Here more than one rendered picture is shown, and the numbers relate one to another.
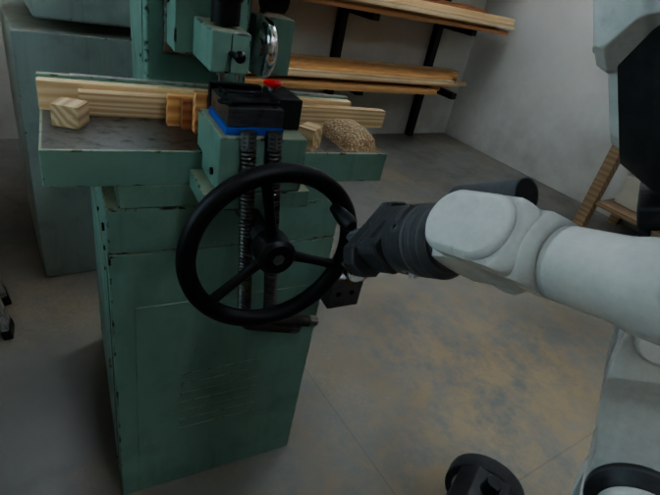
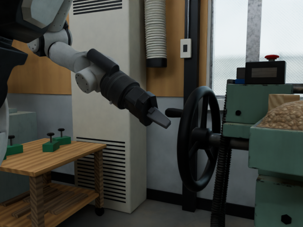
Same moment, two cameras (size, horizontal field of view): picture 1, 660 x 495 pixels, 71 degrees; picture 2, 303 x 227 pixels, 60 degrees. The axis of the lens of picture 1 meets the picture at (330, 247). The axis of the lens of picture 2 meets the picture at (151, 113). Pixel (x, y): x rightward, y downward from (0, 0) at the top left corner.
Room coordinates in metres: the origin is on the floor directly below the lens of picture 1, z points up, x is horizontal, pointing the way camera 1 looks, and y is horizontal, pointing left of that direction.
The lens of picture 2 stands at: (1.18, -0.36, 0.96)
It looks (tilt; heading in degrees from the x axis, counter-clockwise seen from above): 7 degrees down; 154
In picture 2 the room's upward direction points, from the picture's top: straight up
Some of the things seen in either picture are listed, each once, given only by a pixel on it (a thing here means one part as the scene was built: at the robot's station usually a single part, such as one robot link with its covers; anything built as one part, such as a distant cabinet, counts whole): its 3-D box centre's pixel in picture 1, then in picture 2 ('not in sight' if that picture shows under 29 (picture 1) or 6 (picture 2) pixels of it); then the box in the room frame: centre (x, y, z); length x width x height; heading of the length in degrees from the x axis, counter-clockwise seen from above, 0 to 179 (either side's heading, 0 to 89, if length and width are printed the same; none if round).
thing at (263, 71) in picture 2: (257, 106); (261, 72); (0.73, 0.16, 0.99); 0.13 x 0.11 x 0.06; 123
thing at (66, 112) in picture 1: (70, 113); not in sight; (0.71, 0.46, 0.92); 0.04 x 0.04 x 0.04; 8
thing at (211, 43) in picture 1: (221, 49); not in sight; (0.91, 0.28, 1.03); 0.14 x 0.07 x 0.09; 33
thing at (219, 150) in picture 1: (249, 149); (261, 102); (0.73, 0.16, 0.91); 0.15 x 0.14 x 0.09; 123
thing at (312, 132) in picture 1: (309, 136); (283, 105); (0.85, 0.08, 0.92); 0.04 x 0.03 x 0.04; 165
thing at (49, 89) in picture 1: (216, 103); not in sight; (0.91, 0.28, 0.92); 0.60 x 0.02 x 0.05; 123
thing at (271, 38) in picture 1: (263, 47); not in sight; (1.07, 0.24, 1.02); 0.12 x 0.03 x 0.12; 33
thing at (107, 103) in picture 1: (253, 111); not in sight; (0.93, 0.21, 0.92); 0.62 x 0.02 x 0.04; 123
